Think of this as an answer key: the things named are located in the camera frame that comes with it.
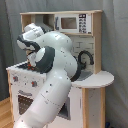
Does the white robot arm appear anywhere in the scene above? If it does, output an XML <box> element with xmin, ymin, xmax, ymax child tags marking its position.
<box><xmin>13</xmin><ymin>23</ymin><xmax>81</xmax><ymax>128</ymax></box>

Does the wooden toy kitchen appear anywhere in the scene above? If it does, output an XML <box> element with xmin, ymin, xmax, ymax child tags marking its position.
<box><xmin>7</xmin><ymin>10</ymin><xmax>114</xmax><ymax>128</ymax></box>

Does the black toy faucet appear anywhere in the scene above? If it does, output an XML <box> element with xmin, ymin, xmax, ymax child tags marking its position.
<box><xmin>78</xmin><ymin>50</ymin><xmax>94</xmax><ymax>69</ymax></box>

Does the grey toy sink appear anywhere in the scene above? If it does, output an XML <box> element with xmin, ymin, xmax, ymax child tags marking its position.
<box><xmin>78</xmin><ymin>70</ymin><xmax>92</xmax><ymax>81</ymax></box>

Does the red right stove knob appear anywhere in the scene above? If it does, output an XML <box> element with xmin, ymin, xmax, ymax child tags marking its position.
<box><xmin>31</xmin><ymin>81</ymin><xmax>37</xmax><ymax>87</ymax></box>

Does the red stove knob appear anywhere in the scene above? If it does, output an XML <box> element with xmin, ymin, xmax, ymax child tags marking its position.
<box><xmin>13</xmin><ymin>76</ymin><xmax>18</xmax><ymax>82</ymax></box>
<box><xmin>31</xmin><ymin>81</ymin><xmax>37</xmax><ymax>87</ymax></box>

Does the black toy stovetop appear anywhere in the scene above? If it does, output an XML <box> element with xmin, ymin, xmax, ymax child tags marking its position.
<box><xmin>17</xmin><ymin>60</ymin><xmax>36</xmax><ymax>72</ymax></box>

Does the toy microwave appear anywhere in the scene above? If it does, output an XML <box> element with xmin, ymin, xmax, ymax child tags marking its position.
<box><xmin>55</xmin><ymin>14</ymin><xmax>92</xmax><ymax>34</ymax></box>

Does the grey range hood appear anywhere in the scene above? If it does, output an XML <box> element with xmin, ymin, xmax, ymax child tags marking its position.
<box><xmin>24</xmin><ymin>14</ymin><xmax>54</xmax><ymax>35</ymax></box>

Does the grey dishwasher panel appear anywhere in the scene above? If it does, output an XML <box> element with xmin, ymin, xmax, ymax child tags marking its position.
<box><xmin>58</xmin><ymin>98</ymin><xmax>71</xmax><ymax>120</ymax></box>

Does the red left stove knob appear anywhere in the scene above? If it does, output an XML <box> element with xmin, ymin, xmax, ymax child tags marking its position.
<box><xmin>13</xmin><ymin>76</ymin><xmax>18</xmax><ymax>82</ymax></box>

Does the toy oven door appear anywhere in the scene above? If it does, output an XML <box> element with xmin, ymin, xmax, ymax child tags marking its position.
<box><xmin>18</xmin><ymin>95</ymin><xmax>33</xmax><ymax>115</ymax></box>

